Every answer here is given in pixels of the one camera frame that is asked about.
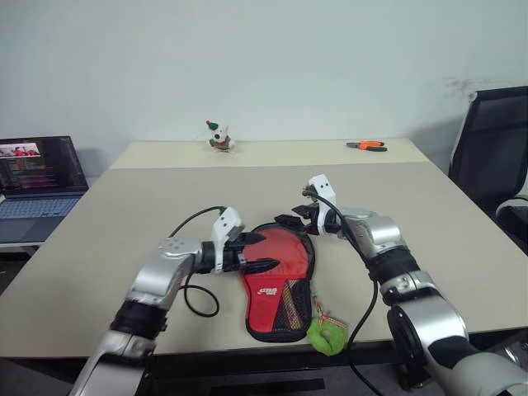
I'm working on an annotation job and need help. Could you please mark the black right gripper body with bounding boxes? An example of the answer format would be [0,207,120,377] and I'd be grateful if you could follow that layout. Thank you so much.
[302,201,328,238]

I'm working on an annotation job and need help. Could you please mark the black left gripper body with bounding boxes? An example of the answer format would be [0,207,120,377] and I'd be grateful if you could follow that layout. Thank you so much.
[221,235,248,275]

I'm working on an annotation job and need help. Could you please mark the red black paddle case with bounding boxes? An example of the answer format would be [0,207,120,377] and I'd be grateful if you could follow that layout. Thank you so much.
[238,222,317,344]

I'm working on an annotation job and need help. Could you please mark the green plush charm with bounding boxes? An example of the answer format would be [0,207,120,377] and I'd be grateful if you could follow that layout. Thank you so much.
[305,293,349,356]

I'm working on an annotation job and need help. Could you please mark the orange black pliers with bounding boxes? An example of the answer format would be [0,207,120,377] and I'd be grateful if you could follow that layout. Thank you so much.
[346,139,389,153]

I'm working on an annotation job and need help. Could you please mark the white plush dog toy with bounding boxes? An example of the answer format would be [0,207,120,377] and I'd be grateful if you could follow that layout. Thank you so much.
[205,119,237,154]

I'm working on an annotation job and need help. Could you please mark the black office chair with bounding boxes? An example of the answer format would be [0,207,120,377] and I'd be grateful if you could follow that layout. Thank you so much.
[448,85,528,244]

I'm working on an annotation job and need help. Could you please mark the open grey laptop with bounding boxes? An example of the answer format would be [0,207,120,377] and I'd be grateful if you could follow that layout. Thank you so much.
[0,134,91,244]

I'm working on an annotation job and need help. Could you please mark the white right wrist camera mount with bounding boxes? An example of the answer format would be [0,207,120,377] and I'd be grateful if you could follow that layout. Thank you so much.
[308,174,337,237]

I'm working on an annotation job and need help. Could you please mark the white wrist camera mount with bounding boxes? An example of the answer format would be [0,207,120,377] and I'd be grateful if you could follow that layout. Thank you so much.
[210,207,248,274]
[308,174,337,237]

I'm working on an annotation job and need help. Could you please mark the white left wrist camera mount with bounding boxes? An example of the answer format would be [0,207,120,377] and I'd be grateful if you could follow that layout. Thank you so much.
[210,207,248,274]

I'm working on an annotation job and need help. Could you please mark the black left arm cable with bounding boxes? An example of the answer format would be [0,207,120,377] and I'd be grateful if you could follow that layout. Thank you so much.
[169,205,227,319]

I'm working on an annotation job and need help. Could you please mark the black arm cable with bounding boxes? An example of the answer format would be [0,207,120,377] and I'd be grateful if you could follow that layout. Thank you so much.
[300,185,387,396]
[169,205,227,319]

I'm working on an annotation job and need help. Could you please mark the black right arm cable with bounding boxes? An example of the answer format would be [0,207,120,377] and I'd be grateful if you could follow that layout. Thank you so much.
[300,185,387,396]

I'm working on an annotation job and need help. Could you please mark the black table frame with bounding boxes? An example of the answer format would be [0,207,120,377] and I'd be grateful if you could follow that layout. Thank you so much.
[143,340,434,396]

